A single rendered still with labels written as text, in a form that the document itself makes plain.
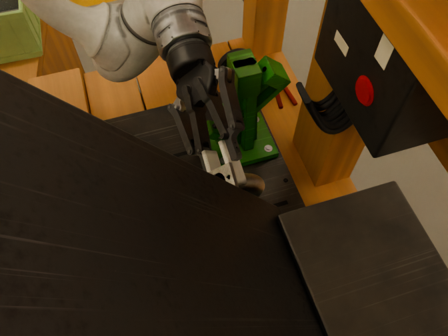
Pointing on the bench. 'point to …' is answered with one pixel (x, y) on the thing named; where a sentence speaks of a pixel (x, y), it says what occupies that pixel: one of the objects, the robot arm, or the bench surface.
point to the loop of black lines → (331, 127)
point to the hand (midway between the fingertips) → (224, 167)
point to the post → (270, 41)
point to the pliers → (287, 96)
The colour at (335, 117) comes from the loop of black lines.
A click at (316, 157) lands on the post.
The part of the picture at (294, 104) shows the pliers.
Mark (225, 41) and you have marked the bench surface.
